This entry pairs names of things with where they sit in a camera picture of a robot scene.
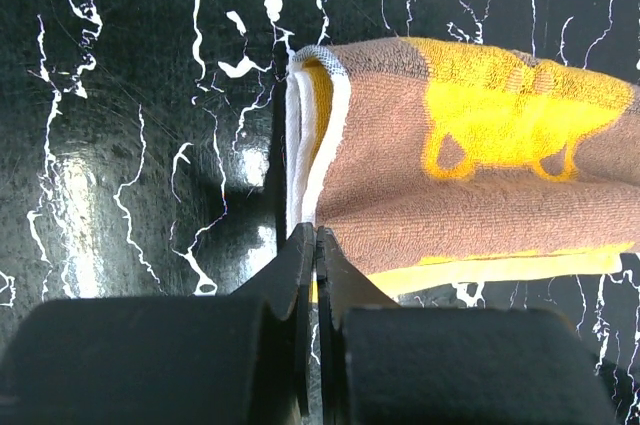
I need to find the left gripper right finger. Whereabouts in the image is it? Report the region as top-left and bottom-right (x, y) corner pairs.
(316, 228), (615, 424)

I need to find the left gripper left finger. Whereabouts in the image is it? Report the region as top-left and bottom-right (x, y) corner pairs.
(1, 224), (315, 424)

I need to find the yellow cloth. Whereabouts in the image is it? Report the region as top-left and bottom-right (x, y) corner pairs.
(285, 37), (639, 296)

